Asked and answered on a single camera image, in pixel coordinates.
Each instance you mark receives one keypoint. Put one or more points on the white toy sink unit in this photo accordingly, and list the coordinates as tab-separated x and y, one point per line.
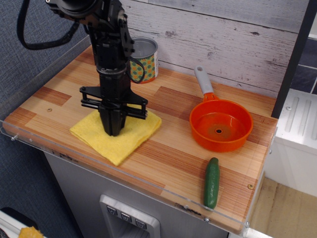
292	159

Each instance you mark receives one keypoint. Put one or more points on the orange pan with grey handle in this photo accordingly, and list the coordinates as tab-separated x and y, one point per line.
216	124

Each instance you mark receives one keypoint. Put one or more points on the black right vertical post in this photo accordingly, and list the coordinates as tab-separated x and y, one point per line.
299	46

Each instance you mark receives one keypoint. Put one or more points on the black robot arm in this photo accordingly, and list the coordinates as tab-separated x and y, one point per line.
106	24

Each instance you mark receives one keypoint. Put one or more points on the green toy cucumber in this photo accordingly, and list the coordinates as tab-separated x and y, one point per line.
211	188

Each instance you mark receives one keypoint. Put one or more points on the yellow object bottom left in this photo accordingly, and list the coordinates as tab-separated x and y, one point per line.
30	232

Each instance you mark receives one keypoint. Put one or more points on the patterned tin can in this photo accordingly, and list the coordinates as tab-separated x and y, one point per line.
144	66

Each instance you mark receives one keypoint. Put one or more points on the grey cabinet with dispenser panel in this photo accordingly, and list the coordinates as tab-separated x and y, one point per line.
105	208

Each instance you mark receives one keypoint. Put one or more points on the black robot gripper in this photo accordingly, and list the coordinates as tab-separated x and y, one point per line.
113	98

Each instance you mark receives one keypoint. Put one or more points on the yellow cloth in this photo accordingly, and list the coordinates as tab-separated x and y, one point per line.
115	148

